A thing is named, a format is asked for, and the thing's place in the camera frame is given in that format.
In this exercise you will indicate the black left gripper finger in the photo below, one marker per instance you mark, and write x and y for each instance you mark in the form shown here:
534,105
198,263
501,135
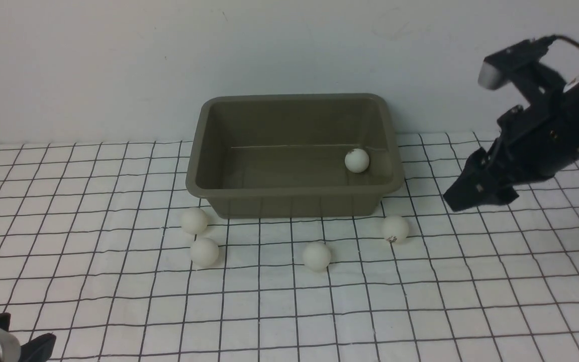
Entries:
5,321
38,349

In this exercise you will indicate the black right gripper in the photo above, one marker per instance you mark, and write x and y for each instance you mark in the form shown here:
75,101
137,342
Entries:
535,143

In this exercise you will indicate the white ping-pong ball with logo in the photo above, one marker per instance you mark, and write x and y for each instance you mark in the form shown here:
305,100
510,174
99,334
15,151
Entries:
395,229

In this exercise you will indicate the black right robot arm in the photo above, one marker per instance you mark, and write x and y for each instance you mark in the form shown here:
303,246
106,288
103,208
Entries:
534,144

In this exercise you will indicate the white black-grid tablecloth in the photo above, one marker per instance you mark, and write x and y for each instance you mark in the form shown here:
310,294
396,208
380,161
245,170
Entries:
91,249

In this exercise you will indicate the olive green plastic bin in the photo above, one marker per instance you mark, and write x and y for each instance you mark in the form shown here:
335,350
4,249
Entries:
282,156

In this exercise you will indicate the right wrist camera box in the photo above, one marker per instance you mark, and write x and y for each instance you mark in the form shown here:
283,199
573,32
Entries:
520,65

